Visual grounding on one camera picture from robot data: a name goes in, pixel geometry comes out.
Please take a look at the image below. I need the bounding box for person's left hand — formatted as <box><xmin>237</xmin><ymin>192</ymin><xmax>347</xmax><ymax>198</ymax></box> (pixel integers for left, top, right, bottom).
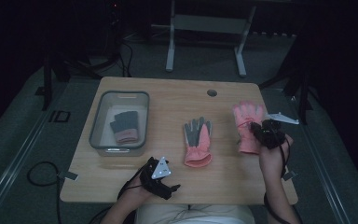
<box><xmin>122</xmin><ymin>182</ymin><xmax>157</xmax><ymax>203</ymax></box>

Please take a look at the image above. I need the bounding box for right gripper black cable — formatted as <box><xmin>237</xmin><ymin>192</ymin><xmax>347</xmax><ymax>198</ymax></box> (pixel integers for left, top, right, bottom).
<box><xmin>262</xmin><ymin>136</ymin><xmax>303</xmax><ymax>224</ymax></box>

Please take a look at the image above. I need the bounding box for grey table clamp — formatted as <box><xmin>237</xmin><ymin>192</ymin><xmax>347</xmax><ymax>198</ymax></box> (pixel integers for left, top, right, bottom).
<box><xmin>57</xmin><ymin>170</ymin><xmax>79</xmax><ymax>182</ymax></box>
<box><xmin>282</xmin><ymin>170</ymin><xmax>298</xmax><ymax>182</ymax></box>

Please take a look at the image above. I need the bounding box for grey metal stand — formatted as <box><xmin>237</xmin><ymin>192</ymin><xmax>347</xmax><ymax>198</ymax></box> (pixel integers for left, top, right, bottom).
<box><xmin>165</xmin><ymin>0</ymin><xmax>257</xmax><ymax>77</ymax></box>

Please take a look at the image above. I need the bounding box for clear plastic bin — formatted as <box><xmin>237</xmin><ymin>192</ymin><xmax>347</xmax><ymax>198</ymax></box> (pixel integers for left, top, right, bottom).
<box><xmin>89</xmin><ymin>90</ymin><xmax>150</xmax><ymax>158</ymax></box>

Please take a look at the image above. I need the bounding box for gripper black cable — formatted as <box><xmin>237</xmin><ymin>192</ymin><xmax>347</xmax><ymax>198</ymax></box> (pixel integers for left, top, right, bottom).
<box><xmin>262</xmin><ymin>136</ymin><xmax>303</xmax><ymax>224</ymax></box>
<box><xmin>88</xmin><ymin>164</ymin><xmax>150</xmax><ymax>224</ymax></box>

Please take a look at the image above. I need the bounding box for pink ski glove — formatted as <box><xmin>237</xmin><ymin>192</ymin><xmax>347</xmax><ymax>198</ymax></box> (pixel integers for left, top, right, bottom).
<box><xmin>232</xmin><ymin>100</ymin><xmax>266</xmax><ymax>155</ymax></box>
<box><xmin>183</xmin><ymin>116</ymin><xmax>213</xmax><ymax>168</ymax></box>

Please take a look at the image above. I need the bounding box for black floor cable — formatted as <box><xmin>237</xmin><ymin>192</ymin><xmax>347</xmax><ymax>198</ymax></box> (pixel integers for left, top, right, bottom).
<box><xmin>26</xmin><ymin>161</ymin><xmax>63</xmax><ymax>224</ymax></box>

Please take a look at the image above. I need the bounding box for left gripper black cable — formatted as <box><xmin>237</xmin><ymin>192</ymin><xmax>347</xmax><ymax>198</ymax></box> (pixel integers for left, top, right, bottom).
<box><xmin>88</xmin><ymin>164</ymin><xmax>150</xmax><ymax>224</ymax></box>

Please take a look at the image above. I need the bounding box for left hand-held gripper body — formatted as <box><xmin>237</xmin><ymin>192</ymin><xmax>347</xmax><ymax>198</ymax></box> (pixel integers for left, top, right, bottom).
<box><xmin>139</xmin><ymin>156</ymin><xmax>182</xmax><ymax>201</ymax></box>

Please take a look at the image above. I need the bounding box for person's light clothing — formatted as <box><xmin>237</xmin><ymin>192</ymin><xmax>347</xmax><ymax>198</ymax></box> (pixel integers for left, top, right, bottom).
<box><xmin>134</xmin><ymin>203</ymin><xmax>256</xmax><ymax>224</ymax></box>

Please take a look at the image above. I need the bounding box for black stand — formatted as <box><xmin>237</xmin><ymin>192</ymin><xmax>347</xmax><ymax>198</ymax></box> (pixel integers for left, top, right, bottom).
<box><xmin>35</xmin><ymin>50</ymin><xmax>122</xmax><ymax>112</ymax></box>
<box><xmin>258</xmin><ymin>40</ymin><xmax>315</xmax><ymax>126</ymax></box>

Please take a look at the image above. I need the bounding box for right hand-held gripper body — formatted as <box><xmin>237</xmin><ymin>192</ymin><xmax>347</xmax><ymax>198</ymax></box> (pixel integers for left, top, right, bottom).
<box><xmin>256</xmin><ymin>112</ymin><xmax>300</xmax><ymax>150</ymax></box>

